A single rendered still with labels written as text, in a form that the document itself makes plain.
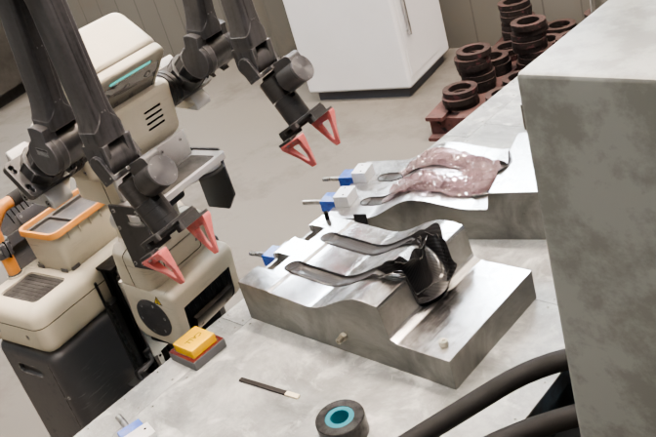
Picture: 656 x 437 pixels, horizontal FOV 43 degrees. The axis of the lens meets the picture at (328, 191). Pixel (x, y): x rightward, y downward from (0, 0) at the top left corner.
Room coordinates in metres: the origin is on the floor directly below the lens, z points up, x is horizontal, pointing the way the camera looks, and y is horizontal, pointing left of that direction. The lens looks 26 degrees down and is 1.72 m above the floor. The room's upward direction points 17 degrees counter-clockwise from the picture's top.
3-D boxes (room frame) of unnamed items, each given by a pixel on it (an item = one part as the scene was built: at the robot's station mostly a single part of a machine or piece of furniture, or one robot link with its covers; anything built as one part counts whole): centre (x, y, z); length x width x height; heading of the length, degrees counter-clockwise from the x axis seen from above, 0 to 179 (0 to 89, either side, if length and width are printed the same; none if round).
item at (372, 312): (1.32, -0.04, 0.87); 0.50 x 0.26 x 0.14; 41
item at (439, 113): (3.89, -1.17, 0.20); 1.09 x 0.79 x 0.39; 138
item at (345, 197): (1.71, 0.01, 0.85); 0.13 x 0.05 x 0.05; 58
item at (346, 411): (1.03, 0.09, 0.82); 0.08 x 0.08 x 0.04
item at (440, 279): (1.34, -0.04, 0.92); 0.35 x 0.16 x 0.09; 41
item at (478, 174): (1.61, -0.25, 0.90); 0.26 x 0.18 x 0.08; 58
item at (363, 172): (1.80, -0.05, 0.85); 0.13 x 0.05 x 0.05; 58
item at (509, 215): (1.62, -0.26, 0.85); 0.50 x 0.26 x 0.11; 58
